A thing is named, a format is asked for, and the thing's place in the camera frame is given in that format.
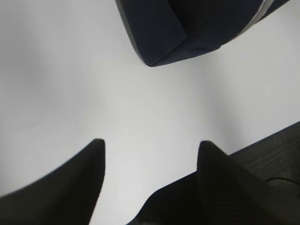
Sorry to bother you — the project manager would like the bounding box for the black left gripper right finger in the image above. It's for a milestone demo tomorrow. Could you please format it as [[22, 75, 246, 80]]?
[[196, 141, 300, 225]]

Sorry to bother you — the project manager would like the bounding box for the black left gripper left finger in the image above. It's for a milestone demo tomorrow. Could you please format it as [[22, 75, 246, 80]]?
[[0, 139, 105, 225]]

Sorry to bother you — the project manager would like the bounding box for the navy insulated lunch bag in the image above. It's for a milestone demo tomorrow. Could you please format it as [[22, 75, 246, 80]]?
[[116, 0, 285, 67]]

